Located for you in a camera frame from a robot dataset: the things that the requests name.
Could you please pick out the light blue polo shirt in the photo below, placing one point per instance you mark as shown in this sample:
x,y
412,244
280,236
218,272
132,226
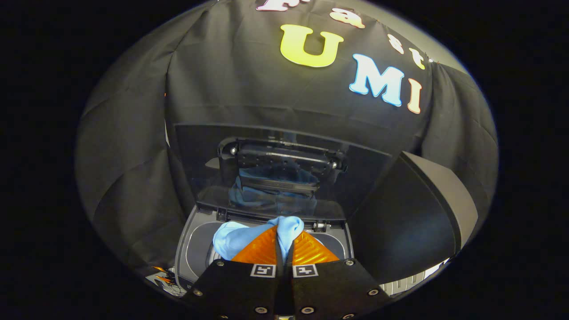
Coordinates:
x,y
231,240

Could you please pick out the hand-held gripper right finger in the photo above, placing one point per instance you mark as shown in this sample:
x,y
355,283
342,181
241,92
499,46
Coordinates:
x,y
291,293

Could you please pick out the black backdrop cloth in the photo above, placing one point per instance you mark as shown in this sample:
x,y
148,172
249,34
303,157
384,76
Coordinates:
x,y
222,80

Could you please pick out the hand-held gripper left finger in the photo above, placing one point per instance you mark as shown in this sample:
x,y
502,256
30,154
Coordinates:
x,y
279,293

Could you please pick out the grey cabinet with dark top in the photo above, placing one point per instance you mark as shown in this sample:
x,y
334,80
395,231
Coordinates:
x,y
400,222

